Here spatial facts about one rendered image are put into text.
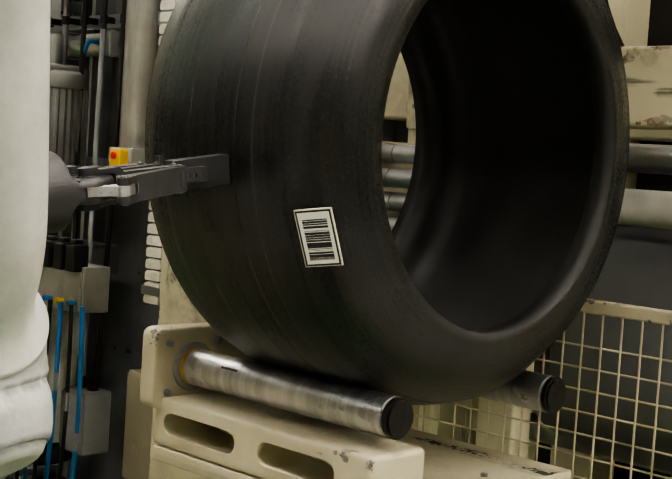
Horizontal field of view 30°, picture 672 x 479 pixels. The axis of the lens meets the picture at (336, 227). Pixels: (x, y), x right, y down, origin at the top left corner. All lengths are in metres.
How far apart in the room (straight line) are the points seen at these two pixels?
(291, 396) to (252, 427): 0.06
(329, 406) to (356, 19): 0.41
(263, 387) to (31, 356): 0.53
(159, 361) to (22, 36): 0.77
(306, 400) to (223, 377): 0.14
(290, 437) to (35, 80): 0.65
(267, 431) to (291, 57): 0.43
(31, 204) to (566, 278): 0.82
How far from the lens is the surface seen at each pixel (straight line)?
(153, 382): 1.53
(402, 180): 1.91
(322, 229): 1.21
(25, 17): 0.83
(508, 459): 1.61
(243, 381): 1.46
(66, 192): 1.12
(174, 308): 1.68
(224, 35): 1.30
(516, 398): 1.55
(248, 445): 1.43
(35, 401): 0.95
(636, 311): 1.68
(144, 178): 1.15
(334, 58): 1.22
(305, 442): 1.36
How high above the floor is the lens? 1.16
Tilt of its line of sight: 3 degrees down
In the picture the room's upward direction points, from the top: 4 degrees clockwise
